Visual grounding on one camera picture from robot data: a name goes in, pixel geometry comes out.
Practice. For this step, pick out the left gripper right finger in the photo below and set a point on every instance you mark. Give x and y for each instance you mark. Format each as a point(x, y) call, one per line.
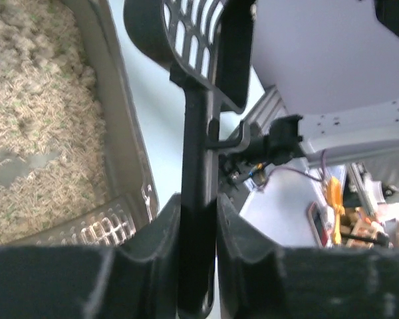
point(260, 279)

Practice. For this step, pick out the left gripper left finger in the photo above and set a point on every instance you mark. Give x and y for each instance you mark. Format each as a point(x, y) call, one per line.
point(137, 279)

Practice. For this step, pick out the black litter scoop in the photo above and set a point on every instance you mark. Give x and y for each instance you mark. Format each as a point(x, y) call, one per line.
point(206, 47)

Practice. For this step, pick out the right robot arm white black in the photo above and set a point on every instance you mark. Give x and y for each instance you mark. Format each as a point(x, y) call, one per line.
point(351, 135)

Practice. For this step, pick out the brown litter box tray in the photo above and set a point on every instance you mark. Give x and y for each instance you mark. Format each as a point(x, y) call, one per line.
point(73, 165)

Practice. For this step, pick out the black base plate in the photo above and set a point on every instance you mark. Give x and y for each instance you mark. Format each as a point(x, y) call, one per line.
point(248, 167)

